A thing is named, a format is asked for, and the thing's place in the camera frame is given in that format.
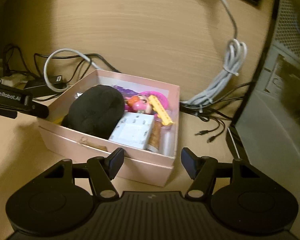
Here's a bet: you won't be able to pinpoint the computer tower case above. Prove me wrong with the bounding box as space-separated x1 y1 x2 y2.
226 0 300 181

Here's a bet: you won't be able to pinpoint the pink cardboard box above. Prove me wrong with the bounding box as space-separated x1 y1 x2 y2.
38 70 180 186

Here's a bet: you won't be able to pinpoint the grey looped cable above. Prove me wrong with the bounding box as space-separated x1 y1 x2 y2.
43 48 100 93

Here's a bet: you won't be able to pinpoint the white power strip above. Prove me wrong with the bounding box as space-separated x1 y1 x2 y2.
0 73 28 87

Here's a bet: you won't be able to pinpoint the black plush toy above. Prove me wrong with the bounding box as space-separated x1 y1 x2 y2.
61 85 125 139

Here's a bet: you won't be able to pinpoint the grey coiled cable bundle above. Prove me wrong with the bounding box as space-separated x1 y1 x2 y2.
181 0 248 106

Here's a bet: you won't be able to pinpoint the black power adapter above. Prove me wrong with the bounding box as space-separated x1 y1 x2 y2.
24 75 66 98

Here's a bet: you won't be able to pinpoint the pink plastic toy basket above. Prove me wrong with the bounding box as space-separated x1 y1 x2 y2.
138 91 169 115

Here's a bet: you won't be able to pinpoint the white multi-port charger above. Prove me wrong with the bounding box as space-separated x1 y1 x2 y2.
109 112 154 150

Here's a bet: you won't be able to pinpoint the black cables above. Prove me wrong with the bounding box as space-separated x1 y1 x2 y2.
178 81 254 144

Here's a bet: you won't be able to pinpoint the purple crystal bead ornament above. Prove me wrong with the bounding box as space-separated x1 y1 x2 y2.
112 85 139 101

